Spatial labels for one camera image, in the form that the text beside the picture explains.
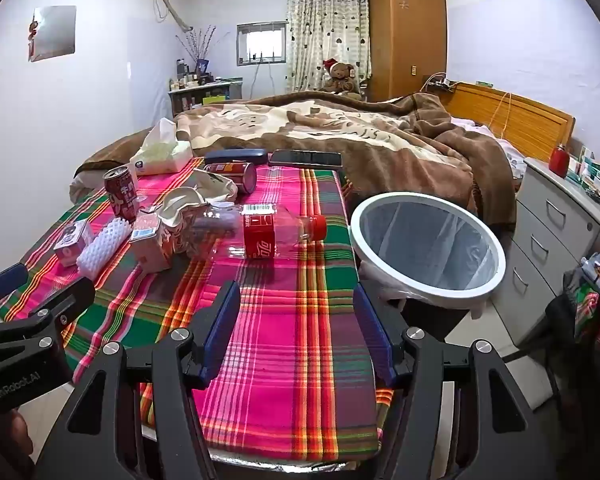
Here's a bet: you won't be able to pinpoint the clear plastic bin liner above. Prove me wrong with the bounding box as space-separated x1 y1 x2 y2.
360 200 498 306

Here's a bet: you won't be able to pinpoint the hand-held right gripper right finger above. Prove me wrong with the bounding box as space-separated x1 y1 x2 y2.
352 280 561 480

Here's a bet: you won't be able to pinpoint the paper cup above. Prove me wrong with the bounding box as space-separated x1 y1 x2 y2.
157 187 211 241
192 169 238 203

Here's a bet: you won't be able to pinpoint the air conditioner pipe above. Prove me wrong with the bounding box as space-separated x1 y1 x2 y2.
152 0 196 33

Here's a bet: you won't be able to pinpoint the brown patterned blanket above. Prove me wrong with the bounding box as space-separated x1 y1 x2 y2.
70 91 518 231

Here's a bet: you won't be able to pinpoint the red container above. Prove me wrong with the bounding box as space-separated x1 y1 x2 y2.
550 143 571 178

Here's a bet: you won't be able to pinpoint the yellow cable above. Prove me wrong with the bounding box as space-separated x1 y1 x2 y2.
490 91 513 138

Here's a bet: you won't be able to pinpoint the brown teddy bear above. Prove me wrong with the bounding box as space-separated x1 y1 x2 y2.
321 58 362 96

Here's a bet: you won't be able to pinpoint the clear plastic cola bottle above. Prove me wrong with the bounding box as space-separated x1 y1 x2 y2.
182 203 328 261

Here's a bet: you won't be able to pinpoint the dark chair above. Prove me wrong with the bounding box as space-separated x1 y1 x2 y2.
545 280 600 441

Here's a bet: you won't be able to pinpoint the dark blue glasses case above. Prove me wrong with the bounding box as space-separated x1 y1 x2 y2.
204 148 270 166

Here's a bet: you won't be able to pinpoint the white mattress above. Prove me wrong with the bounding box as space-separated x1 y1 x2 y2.
69 170 106 206

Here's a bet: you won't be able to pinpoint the shelf with bottles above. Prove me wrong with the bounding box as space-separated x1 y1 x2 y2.
167 77 244 118

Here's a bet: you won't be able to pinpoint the pile of small boxes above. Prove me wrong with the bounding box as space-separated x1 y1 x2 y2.
567 145 600 206

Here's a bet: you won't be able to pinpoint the heart patterned curtain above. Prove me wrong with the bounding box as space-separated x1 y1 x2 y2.
285 0 371 93

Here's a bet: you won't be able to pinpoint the small barred window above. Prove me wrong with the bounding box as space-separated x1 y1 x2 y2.
236 22 287 66

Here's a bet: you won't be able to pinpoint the pink pillow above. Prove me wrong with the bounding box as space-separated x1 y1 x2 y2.
450 116 526 181

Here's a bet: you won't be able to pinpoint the white foam block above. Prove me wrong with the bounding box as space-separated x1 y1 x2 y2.
76 219 132 277

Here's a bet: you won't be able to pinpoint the red drink can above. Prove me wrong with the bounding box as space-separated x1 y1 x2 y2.
103 166 140 224
203 161 257 195

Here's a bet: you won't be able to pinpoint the plaid cloth bag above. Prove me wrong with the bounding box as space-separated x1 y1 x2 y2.
575 282 600 351

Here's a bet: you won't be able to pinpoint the dried branches in vase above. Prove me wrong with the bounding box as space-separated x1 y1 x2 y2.
176 26 231 73

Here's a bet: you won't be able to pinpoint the plaid tablecloth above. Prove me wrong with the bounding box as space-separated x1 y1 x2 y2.
0 157 383 463

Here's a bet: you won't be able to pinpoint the silver wall poster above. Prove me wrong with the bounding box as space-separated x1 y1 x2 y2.
27 5 77 63

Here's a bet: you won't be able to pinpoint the white round trash bin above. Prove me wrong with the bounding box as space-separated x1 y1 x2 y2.
350 192 507 318

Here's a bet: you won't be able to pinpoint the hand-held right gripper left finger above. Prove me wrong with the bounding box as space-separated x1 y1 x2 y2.
35 280 243 480

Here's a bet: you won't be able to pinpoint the pink drink carton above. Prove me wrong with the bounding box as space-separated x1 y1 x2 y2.
129 212 176 272

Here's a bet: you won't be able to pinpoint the wooden wardrobe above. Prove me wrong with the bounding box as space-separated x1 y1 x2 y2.
367 0 448 103

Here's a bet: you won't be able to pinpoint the soft tissue pack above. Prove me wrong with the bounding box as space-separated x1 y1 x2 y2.
129 117 193 176

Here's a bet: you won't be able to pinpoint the black smartphone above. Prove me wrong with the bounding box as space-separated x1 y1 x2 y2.
268 150 343 170

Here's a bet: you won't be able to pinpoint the grey drawer cabinet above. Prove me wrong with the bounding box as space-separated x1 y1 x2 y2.
490 157 600 346

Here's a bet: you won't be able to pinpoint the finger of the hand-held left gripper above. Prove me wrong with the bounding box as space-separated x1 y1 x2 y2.
0 262 30 306
0 276 97 356

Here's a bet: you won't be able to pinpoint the wooden headboard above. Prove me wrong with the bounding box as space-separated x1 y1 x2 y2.
445 81 576 163

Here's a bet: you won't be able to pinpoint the small pink box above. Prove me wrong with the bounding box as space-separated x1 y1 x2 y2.
53 219 95 267

